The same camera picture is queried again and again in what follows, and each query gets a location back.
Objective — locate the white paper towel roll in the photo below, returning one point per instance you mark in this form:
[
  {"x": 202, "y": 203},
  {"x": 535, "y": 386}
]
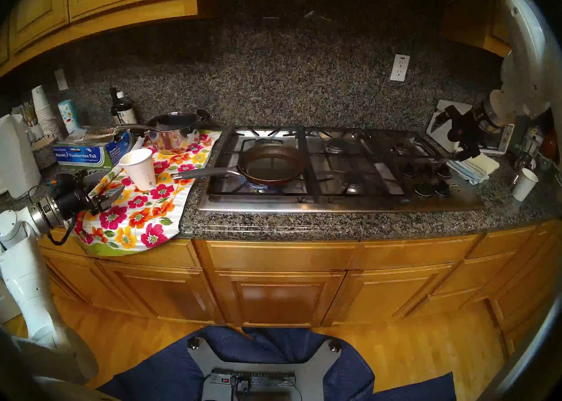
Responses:
[{"x": 17, "y": 158}]

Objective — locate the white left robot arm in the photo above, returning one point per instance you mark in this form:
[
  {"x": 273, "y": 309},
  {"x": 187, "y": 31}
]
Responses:
[{"x": 26, "y": 281}]

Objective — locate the red nonstick frying pan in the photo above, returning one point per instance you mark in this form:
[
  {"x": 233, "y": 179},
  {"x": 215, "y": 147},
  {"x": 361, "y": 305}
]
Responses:
[{"x": 272, "y": 165}]

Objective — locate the blue moving blanket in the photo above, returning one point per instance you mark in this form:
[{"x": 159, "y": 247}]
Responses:
[{"x": 167, "y": 369}]

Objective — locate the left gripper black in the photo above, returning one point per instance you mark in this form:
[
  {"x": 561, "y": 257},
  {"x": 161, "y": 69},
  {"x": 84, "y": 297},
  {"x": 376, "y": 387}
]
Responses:
[{"x": 77, "y": 202}]

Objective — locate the dark glass bottle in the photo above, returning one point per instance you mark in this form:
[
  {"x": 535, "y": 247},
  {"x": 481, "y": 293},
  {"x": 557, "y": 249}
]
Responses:
[{"x": 114, "y": 106}]

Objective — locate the wooden chopsticks bundle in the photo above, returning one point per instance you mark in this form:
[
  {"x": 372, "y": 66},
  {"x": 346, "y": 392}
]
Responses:
[{"x": 28, "y": 113}]

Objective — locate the stainless steel saucepan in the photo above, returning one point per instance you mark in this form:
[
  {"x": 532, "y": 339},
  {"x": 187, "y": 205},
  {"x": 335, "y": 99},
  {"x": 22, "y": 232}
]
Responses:
[{"x": 175, "y": 134}]

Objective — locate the stainless steel gas cooktop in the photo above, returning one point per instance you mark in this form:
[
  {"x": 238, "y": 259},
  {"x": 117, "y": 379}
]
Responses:
[{"x": 342, "y": 204}]

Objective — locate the yellow folded towel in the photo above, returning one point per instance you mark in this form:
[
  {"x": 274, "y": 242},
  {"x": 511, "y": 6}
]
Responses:
[{"x": 486, "y": 164}]

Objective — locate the blue foil box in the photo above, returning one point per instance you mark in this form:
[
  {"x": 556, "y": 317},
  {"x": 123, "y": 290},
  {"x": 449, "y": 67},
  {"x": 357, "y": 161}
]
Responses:
[{"x": 83, "y": 152}]

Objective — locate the white toaster oven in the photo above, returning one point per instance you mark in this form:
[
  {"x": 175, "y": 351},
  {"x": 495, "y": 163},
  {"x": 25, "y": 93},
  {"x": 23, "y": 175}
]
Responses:
[{"x": 441, "y": 140}]

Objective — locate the stack of paper cups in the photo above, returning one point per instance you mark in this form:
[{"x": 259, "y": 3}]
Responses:
[{"x": 44, "y": 110}]

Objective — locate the blue striped folded towel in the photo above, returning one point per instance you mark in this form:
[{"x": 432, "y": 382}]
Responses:
[{"x": 465, "y": 171}]

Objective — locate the white utensil mug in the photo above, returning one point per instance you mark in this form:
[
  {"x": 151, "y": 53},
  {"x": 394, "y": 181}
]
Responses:
[{"x": 36, "y": 132}]

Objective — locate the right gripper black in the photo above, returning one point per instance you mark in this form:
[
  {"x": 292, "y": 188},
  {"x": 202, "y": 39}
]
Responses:
[{"x": 467, "y": 131}]

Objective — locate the wooden base cabinet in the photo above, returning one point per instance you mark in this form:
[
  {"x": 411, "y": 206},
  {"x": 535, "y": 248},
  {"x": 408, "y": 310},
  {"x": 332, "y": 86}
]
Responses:
[{"x": 281, "y": 281}]

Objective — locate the black power strip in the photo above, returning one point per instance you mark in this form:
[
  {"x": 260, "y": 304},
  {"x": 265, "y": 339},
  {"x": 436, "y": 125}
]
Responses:
[{"x": 263, "y": 379}]

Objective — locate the white paper cup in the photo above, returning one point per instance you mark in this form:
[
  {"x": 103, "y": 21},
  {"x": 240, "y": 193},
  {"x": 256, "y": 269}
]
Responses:
[
  {"x": 139, "y": 169},
  {"x": 524, "y": 185}
]

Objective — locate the black cast iron grate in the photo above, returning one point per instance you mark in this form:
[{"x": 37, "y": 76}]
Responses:
[
  {"x": 303, "y": 158},
  {"x": 316, "y": 185},
  {"x": 421, "y": 149}
]

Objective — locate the white wall outlet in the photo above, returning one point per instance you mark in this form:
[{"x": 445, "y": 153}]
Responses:
[{"x": 400, "y": 67}]

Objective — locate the white light switch plate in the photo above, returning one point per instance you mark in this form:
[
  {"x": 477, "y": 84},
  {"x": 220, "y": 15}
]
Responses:
[{"x": 61, "y": 79}]

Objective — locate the labelled bottle white cap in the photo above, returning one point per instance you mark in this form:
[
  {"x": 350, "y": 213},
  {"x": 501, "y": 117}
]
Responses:
[{"x": 126, "y": 114}]

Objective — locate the red bottle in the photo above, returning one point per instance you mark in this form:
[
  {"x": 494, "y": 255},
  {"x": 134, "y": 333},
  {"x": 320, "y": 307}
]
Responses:
[{"x": 549, "y": 144}]

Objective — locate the woven basket bowl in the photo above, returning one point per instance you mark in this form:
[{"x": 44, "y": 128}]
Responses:
[{"x": 44, "y": 154}]

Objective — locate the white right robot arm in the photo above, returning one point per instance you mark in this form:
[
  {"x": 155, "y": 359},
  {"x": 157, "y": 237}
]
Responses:
[{"x": 527, "y": 79}]

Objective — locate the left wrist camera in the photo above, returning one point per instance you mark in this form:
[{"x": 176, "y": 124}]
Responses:
[{"x": 61, "y": 182}]

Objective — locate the leaf patterned cup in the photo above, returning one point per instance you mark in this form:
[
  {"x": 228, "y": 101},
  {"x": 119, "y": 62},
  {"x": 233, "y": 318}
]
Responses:
[{"x": 69, "y": 117}]

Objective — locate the floral kitchen towel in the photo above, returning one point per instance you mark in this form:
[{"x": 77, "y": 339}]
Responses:
[{"x": 149, "y": 215}]

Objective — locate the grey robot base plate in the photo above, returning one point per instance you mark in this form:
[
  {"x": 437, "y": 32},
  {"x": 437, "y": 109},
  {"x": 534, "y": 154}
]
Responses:
[{"x": 263, "y": 363}]

